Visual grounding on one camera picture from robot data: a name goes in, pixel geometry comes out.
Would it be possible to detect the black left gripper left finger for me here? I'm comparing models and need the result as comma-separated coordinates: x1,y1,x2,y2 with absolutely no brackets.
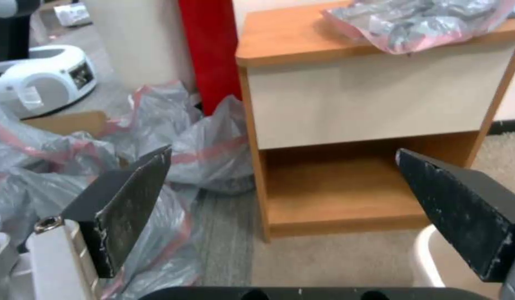
28,145,174,300

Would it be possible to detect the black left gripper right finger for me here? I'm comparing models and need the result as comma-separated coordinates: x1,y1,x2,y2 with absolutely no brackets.
396,148,515,300

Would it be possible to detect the grey garbage bag, pink trim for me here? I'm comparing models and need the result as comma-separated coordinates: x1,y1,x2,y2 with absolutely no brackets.
167,95,255,195
100,79,205,148
322,0,515,56
0,93,202,300

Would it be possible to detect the brown cardboard box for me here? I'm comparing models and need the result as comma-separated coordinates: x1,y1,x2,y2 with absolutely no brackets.
20,110,132,168

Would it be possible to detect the black skirting strip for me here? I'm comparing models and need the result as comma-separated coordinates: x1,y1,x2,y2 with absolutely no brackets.
488,120,515,137

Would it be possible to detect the wooden bedside table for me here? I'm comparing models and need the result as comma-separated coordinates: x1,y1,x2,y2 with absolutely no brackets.
235,0,515,243

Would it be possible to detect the beige round pillar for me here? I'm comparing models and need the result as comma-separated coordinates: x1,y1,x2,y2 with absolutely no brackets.
80,0,199,94

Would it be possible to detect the red cloth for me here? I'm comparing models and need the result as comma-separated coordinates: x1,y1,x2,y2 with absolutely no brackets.
177,0,244,117

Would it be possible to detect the small white box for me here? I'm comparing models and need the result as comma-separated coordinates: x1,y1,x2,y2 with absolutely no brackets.
53,3,91,28

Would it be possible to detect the black upright post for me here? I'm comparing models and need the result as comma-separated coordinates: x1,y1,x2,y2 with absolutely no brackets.
0,6,33,63

